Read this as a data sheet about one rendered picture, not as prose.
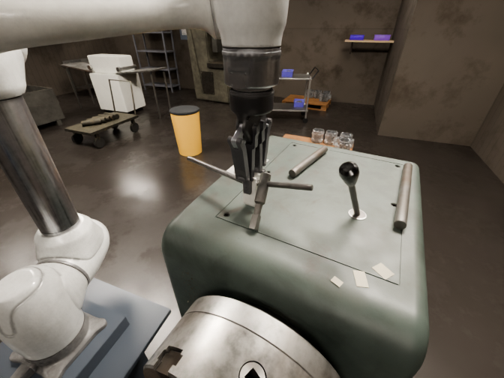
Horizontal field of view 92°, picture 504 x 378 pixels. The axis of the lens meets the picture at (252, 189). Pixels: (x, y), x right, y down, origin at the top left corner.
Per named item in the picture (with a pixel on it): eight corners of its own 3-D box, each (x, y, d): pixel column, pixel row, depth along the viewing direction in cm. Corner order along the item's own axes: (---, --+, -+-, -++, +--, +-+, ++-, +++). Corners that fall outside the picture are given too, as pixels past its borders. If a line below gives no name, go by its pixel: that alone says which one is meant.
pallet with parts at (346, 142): (352, 151, 374) (356, 131, 357) (349, 174, 315) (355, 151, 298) (282, 141, 407) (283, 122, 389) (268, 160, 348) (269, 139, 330)
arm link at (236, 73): (209, 48, 36) (213, 91, 39) (265, 50, 32) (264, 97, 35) (241, 44, 42) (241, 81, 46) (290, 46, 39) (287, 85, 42)
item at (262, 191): (260, 231, 48) (273, 175, 50) (255, 229, 46) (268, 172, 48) (251, 229, 49) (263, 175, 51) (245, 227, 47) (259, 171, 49)
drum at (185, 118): (209, 149, 379) (205, 107, 344) (193, 160, 349) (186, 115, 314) (188, 144, 395) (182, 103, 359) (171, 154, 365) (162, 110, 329)
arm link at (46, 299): (2, 364, 64) (-57, 319, 51) (46, 299, 79) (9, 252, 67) (67, 360, 64) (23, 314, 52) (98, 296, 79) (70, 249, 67)
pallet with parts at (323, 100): (331, 103, 608) (333, 90, 592) (327, 111, 549) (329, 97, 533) (288, 99, 640) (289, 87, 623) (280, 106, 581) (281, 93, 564)
